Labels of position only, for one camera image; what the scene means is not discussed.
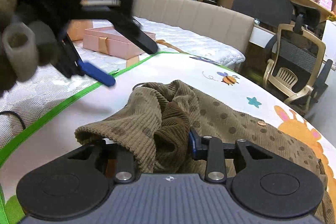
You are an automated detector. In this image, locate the brown polka dot corduroy garment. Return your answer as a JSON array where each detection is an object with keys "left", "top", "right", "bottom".
[{"left": 75, "top": 80, "right": 335, "bottom": 223}]

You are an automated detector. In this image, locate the brown gloved left hand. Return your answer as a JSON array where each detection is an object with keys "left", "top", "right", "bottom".
[{"left": 1, "top": 0, "right": 60, "bottom": 94}]

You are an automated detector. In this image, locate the pink gift box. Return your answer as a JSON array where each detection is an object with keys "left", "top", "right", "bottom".
[{"left": 83, "top": 26, "right": 145, "bottom": 60}]

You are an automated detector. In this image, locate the orange paper shopping bag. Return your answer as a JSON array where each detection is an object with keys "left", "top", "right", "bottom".
[{"left": 67, "top": 20, "right": 93, "bottom": 42}]

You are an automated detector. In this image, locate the beige upholstered headboard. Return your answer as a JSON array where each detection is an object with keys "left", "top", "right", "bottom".
[{"left": 133, "top": 0, "right": 254, "bottom": 53}]

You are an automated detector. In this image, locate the beige office chair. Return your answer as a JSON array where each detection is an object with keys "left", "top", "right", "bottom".
[{"left": 262, "top": 2, "right": 333, "bottom": 116}]

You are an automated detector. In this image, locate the white desk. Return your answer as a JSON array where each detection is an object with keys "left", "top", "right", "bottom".
[{"left": 249, "top": 20, "right": 335, "bottom": 71}]

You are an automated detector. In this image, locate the black monitor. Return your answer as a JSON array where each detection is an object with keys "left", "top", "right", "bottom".
[{"left": 231, "top": 0, "right": 321, "bottom": 30}]

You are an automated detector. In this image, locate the pink box on shelf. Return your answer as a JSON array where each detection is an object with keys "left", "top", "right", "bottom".
[{"left": 317, "top": 0, "right": 333, "bottom": 11}]

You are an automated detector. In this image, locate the black cable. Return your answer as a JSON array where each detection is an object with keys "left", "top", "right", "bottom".
[{"left": 0, "top": 110, "right": 27, "bottom": 131}]

